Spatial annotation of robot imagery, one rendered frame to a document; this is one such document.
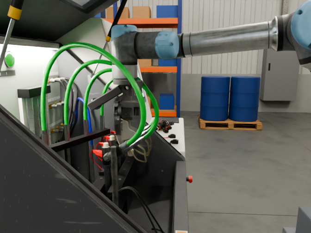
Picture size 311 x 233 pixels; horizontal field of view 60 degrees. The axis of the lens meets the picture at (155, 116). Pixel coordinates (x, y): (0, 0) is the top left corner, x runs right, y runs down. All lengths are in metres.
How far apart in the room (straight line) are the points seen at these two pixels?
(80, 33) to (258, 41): 0.73
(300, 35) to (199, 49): 0.29
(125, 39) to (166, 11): 5.38
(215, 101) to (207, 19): 2.57
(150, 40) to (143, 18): 5.26
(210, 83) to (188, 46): 4.65
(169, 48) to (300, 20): 0.30
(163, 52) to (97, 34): 0.52
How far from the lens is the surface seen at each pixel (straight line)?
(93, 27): 1.21
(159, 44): 0.74
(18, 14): 0.56
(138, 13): 6.15
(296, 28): 0.68
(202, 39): 0.84
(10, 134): 0.56
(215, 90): 5.48
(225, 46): 0.83
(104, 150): 0.86
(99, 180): 0.95
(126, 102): 0.79
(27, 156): 0.55
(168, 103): 6.17
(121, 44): 0.78
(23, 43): 0.95
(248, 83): 5.57
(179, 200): 0.88
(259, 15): 7.59
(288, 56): 7.44
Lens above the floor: 1.38
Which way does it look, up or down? 12 degrees down
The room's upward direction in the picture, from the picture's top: straight up
